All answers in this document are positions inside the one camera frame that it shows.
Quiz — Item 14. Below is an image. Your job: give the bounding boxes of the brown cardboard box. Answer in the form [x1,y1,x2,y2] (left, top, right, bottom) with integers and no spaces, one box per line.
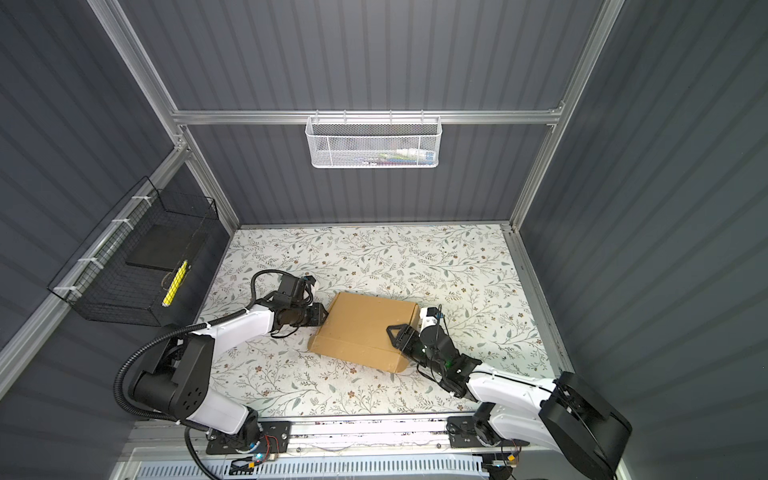
[308,292,420,373]

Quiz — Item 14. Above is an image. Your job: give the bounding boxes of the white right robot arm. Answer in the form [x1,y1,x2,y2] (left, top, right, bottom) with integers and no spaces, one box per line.
[386,323,632,479]

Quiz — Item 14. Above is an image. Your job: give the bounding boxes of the aluminium right corner post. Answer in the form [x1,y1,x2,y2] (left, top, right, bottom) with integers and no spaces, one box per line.
[509,0,625,233]

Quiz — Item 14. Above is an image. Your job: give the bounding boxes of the white vented cable duct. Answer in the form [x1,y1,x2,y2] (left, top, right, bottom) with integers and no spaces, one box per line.
[137,454,490,480]

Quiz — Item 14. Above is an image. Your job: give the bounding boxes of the items in white basket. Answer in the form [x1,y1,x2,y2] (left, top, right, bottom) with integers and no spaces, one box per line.
[356,148,438,167]

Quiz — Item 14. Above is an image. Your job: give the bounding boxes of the white wire mesh basket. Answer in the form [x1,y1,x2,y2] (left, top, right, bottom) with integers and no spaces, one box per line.
[305,120,443,169]

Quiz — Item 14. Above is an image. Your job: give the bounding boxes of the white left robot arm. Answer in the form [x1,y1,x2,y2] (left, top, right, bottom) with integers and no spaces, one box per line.
[113,269,327,445]

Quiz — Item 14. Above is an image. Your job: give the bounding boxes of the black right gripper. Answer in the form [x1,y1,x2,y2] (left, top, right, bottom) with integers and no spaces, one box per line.
[387,324,446,379]

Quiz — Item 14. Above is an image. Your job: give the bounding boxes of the black wire mesh basket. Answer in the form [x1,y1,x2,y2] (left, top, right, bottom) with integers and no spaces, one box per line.
[48,178,220,327]

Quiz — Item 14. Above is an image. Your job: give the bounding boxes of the yellow marker pen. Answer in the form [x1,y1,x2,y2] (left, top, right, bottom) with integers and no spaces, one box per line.
[161,260,189,308]

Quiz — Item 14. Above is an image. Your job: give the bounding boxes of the black corrugated cable conduit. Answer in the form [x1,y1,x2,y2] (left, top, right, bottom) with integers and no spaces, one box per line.
[112,269,295,480]

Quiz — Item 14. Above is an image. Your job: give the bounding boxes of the aluminium horizontal frame bar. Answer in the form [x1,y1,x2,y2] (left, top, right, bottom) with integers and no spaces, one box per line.
[171,107,563,125]

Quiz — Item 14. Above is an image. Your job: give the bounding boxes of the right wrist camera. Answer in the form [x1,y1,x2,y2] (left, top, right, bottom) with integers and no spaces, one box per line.
[419,307,443,330]

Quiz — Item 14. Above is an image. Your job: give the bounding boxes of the aluminium frame corner post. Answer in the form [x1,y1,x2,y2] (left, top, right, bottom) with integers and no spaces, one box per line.
[88,1,241,235]

